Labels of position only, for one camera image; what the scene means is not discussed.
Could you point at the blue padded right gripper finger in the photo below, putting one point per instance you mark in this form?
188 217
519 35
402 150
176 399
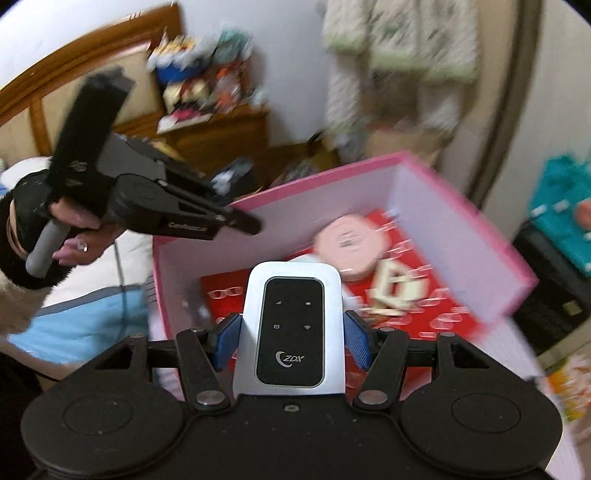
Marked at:
382 355
201 355

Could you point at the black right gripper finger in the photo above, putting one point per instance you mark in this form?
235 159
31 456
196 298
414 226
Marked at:
227 216

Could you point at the white black pocket wifi router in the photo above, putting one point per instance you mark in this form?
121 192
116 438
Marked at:
292 340

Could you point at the person's left hand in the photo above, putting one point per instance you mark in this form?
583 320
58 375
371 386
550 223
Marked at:
93 239

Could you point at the small wooden block toy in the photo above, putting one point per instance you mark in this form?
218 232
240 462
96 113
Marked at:
396 289

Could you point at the pink cardboard storage box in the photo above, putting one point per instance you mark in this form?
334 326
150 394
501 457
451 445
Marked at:
476 264

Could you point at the wooden bed headboard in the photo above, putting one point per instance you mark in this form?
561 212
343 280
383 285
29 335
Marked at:
35 104

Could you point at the round pink compact case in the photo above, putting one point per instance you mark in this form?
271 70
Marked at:
353 245

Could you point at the clutter on bedside cabinet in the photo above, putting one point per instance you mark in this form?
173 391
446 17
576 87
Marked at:
204 77

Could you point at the black hard-shell suitcase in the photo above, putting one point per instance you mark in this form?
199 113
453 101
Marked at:
560 302

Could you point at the teal felt handbag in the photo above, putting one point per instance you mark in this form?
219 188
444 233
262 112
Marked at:
563 185

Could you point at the cream green knit cardigan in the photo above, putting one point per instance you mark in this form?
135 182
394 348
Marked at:
419 55

